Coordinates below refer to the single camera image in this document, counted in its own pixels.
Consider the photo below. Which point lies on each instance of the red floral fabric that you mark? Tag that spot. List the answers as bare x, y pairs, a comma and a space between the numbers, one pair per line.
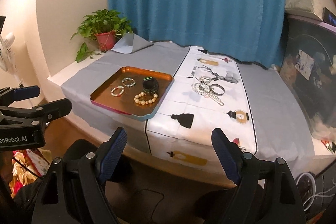
28, 166

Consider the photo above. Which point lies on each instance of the green black watch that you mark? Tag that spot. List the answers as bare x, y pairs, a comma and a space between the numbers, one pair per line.
150, 85

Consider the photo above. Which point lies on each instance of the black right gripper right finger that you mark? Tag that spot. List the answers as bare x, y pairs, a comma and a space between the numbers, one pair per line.
265, 190

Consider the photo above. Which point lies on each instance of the white printed table runner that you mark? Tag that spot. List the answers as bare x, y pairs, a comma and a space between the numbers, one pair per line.
207, 93

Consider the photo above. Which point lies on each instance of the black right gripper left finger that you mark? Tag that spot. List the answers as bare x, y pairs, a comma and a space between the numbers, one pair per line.
73, 191

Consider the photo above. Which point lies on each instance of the orange metal tray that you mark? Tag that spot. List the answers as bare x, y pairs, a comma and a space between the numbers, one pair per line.
123, 93

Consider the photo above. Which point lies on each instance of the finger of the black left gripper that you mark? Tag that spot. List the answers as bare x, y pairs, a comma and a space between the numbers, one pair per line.
9, 95
12, 117

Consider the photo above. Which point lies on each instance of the grey table cloth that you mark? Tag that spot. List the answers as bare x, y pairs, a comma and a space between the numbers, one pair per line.
280, 127

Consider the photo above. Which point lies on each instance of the white fan head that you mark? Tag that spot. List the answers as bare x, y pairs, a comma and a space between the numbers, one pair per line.
7, 55

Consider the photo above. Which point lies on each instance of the dark printed storage box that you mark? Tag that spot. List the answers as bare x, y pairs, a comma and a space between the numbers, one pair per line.
308, 69

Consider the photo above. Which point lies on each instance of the white fan pole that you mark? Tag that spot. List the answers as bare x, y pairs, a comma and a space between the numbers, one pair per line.
14, 72

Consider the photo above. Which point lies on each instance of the red flower pot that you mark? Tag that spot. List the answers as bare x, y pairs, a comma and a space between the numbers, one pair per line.
106, 41

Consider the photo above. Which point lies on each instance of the green potted plant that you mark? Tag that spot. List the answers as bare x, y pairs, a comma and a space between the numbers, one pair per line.
102, 21

